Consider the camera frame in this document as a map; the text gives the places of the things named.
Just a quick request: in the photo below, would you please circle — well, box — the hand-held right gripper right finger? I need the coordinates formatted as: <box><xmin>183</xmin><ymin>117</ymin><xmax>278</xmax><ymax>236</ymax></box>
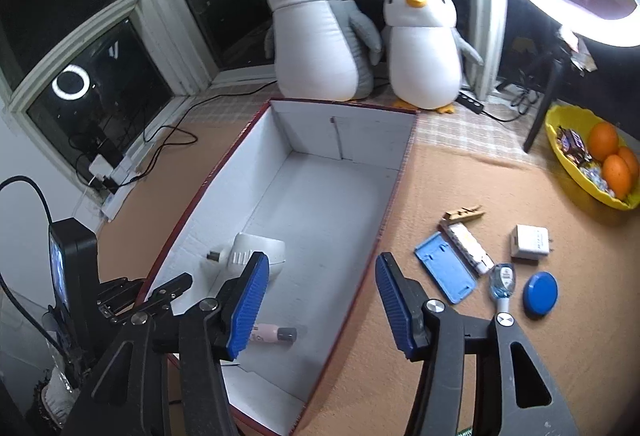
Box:
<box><xmin>375</xmin><ymin>252</ymin><xmax>581</xmax><ymax>436</ymax></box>

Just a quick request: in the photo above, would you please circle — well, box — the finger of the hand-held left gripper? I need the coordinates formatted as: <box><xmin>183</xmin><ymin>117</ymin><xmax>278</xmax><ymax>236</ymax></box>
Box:
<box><xmin>144</xmin><ymin>272</ymin><xmax>194</xmax><ymax>314</ymax></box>
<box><xmin>97</xmin><ymin>278</ymin><xmax>147</xmax><ymax>319</ymax></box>

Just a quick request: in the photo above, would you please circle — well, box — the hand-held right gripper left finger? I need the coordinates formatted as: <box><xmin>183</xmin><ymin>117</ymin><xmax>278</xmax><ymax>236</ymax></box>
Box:
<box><xmin>62</xmin><ymin>252</ymin><xmax>271</xmax><ymax>436</ymax></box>

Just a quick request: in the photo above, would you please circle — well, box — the pink tube grey cap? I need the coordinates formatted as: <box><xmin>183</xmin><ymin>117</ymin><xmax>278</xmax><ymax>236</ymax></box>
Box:
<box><xmin>248</xmin><ymin>323</ymin><xmax>301</xmax><ymax>346</ymax></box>

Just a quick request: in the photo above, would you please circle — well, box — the white plug-in device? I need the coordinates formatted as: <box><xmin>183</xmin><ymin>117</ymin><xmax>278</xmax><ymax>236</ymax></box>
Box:
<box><xmin>204</xmin><ymin>232</ymin><xmax>287</xmax><ymax>267</ymax></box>

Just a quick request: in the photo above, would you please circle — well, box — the white lip balm tube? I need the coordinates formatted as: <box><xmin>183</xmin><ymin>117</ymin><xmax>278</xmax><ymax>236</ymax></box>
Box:
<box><xmin>440</xmin><ymin>222</ymin><xmax>496</xmax><ymax>276</ymax></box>

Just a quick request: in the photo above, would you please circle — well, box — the clear blue small bottle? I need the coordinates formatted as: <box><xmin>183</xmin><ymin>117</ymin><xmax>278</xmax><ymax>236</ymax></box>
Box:
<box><xmin>487</xmin><ymin>263</ymin><xmax>516</xmax><ymax>312</ymax></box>

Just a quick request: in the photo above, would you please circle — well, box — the red cardboard box white inside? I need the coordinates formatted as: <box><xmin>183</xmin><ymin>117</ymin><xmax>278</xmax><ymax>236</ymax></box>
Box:
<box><xmin>142</xmin><ymin>98</ymin><xmax>418</xmax><ymax>436</ymax></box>

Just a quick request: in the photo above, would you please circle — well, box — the blue round case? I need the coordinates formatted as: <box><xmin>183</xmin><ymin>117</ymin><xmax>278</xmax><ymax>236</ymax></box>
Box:
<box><xmin>522</xmin><ymin>272</ymin><xmax>558</xmax><ymax>318</ymax></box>

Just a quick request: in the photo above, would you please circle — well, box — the white usb charger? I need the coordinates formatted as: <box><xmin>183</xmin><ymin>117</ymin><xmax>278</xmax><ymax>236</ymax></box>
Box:
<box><xmin>510</xmin><ymin>224</ymin><xmax>550</xmax><ymax>263</ymax></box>

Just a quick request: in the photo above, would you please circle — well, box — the blue plastic holder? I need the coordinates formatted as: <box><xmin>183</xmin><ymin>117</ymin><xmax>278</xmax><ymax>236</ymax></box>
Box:
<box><xmin>414</xmin><ymin>232</ymin><xmax>477</xmax><ymax>305</ymax></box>

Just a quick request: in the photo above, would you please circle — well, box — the white power strip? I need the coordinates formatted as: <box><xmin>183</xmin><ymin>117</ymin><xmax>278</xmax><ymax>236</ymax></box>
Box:
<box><xmin>99</xmin><ymin>156</ymin><xmax>147</xmax><ymax>223</ymax></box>

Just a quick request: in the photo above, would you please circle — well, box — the clear plastic bottle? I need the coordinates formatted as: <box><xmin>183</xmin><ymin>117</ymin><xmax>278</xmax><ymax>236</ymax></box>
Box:
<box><xmin>30</xmin><ymin>306</ymin><xmax>83</xmax><ymax>422</ymax></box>

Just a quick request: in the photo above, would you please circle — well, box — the white plugged charger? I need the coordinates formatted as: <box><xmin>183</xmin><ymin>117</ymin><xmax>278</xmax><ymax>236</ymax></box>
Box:
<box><xmin>89</xmin><ymin>154</ymin><xmax>124</xmax><ymax>182</ymax></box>

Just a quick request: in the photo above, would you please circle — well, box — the wooden clothespin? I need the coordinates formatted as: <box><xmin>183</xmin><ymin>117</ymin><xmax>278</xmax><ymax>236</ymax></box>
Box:
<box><xmin>441</xmin><ymin>203</ymin><xmax>486</xmax><ymax>224</ymax></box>

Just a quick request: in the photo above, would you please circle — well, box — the black power strip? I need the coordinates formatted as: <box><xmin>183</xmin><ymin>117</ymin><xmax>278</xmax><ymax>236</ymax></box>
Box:
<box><xmin>457</xmin><ymin>90</ymin><xmax>487</xmax><ymax>114</ymax></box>

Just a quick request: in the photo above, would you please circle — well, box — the yellow bowl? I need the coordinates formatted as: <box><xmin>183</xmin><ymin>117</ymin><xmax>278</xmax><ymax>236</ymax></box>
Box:
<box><xmin>544</xmin><ymin>104</ymin><xmax>640</xmax><ymax>212</ymax></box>

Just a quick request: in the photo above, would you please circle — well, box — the pile of wrapped candies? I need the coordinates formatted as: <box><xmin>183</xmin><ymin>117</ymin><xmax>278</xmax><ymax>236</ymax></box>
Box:
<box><xmin>556</xmin><ymin>127</ymin><xmax>617</xmax><ymax>199</ymax></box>

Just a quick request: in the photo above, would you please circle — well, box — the black light stand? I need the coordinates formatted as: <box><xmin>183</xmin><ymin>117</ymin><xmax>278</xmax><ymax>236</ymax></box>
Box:
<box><xmin>522</xmin><ymin>43</ymin><xmax>571</xmax><ymax>154</ymax></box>

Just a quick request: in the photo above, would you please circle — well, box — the small penguin plush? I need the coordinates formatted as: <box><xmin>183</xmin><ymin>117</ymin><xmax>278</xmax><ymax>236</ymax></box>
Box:
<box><xmin>381</xmin><ymin>0</ymin><xmax>485</xmax><ymax>114</ymax></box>

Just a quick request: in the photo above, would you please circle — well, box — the orange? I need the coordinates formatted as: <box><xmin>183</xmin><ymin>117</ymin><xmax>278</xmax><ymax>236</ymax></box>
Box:
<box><xmin>587</xmin><ymin>122</ymin><xmax>620</xmax><ymax>157</ymax></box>
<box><xmin>617</xmin><ymin>146</ymin><xmax>640</xmax><ymax>177</ymax></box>
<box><xmin>602</xmin><ymin>155</ymin><xmax>632</xmax><ymax>197</ymax></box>

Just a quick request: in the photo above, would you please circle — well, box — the large penguin plush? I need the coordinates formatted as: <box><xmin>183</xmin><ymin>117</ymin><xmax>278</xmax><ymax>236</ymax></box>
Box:
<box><xmin>264</xmin><ymin>0</ymin><xmax>385</xmax><ymax>103</ymax></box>

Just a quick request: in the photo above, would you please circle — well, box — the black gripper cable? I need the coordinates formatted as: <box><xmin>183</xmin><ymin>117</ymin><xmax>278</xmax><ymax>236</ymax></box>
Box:
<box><xmin>0</xmin><ymin>175</ymin><xmax>53</xmax><ymax>237</ymax></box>

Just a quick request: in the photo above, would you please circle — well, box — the long black cable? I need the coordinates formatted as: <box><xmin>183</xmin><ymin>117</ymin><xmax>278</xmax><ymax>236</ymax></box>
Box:
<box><xmin>75</xmin><ymin>81</ymin><xmax>276</xmax><ymax>182</ymax></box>

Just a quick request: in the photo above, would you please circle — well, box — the tangle of black cables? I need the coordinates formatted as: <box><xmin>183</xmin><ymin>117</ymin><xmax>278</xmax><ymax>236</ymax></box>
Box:
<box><xmin>497</xmin><ymin>68</ymin><xmax>541</xmax><ymax>114</ymax></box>

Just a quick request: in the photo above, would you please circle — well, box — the white window frame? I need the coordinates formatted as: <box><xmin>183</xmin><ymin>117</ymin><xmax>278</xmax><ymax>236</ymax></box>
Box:
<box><xmin>0</xmin><ymin>0</ymin><xmax>501</xmax><ymax>127</ymax></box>

